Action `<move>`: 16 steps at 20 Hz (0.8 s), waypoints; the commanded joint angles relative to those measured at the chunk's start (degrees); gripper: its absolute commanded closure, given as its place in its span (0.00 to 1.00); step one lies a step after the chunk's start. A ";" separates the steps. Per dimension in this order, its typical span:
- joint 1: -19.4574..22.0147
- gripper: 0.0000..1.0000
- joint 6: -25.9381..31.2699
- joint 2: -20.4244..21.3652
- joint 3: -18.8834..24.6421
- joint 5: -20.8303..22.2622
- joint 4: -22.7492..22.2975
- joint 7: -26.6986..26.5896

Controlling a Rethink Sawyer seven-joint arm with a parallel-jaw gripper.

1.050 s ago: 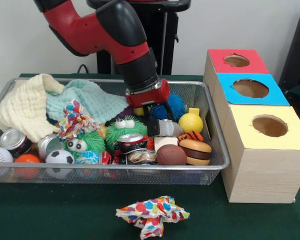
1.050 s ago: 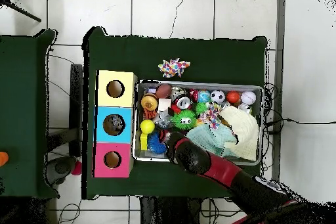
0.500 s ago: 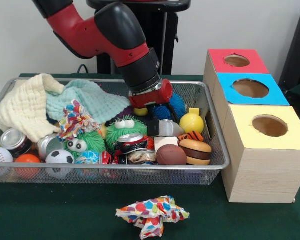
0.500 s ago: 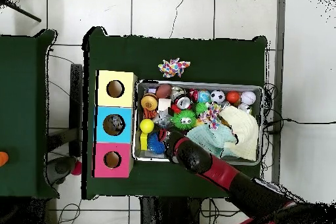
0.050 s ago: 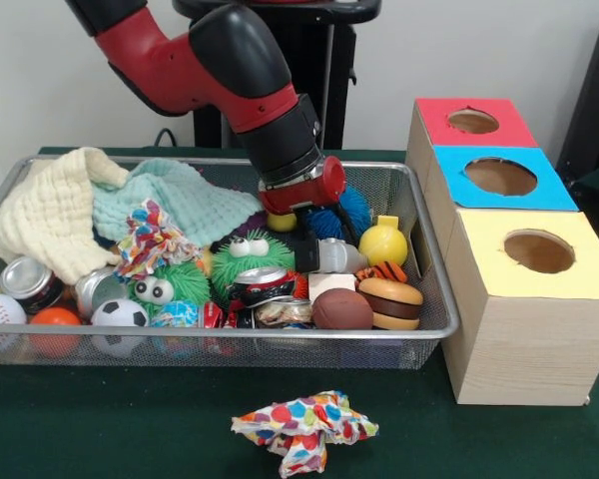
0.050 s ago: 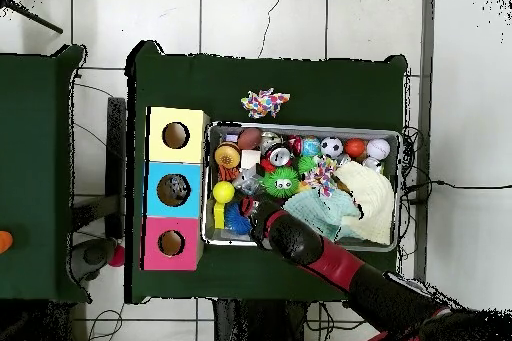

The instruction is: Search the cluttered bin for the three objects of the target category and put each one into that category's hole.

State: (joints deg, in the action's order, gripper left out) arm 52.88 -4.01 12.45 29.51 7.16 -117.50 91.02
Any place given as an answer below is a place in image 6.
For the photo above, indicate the teal knitted cloth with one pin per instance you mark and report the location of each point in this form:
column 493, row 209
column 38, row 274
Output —
column 316, row 209

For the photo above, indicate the polka dot cloth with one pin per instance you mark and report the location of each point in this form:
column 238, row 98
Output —
column 264, row 103
column 320, row 173

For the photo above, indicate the cream knitted cloth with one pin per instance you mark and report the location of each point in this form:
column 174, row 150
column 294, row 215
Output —
column 376, row 193

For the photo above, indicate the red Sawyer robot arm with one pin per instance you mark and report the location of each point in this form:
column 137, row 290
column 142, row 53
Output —
column 332, row 265

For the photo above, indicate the wooden box with three holes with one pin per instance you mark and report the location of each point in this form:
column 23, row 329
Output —
column 188, row 153

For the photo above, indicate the shallow clear mesh bin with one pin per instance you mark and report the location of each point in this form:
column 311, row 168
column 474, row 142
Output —
column 352, row 131

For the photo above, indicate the small blue spiky ball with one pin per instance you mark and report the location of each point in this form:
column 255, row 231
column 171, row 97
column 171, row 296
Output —
column 236, row 221

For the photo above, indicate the small green spiky ball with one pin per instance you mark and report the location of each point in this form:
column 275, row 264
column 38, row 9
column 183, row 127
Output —
column 282, row 181

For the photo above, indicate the wooden burger toy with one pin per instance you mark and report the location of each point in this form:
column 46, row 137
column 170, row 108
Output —
column 227, row 156

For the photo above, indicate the brown toy football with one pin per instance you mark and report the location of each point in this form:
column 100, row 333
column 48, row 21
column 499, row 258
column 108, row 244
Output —
column 248, row 139

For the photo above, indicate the black and white soccer ball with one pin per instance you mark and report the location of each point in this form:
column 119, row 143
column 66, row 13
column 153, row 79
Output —
column 331, row 147

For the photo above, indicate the smooth orange ball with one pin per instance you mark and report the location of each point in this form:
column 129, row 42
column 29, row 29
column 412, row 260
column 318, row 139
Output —
column 355, row 148

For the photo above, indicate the dark green table cloth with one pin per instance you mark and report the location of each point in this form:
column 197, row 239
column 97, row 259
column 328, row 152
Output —
column 260, row 77
column 32, row 137

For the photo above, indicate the red ball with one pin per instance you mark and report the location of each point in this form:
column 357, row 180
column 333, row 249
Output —
column 117, row 257

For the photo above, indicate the white baseball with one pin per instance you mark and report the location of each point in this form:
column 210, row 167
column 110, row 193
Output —
column 378, row 149

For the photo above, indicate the black upright panel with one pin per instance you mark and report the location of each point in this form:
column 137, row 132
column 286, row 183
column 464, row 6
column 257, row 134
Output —
column 116, row 149

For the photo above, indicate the grey rounded object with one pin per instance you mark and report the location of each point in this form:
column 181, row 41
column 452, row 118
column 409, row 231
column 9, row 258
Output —
column 92, row 255

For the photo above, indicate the orange round object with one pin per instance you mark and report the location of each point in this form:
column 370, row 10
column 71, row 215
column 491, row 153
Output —
column 4, row 242

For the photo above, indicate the black rod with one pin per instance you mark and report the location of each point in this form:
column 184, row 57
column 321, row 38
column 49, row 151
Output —
column 36, row 19

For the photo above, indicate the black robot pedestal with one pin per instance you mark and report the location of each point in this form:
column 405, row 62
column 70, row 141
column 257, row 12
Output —
column 256, row 321

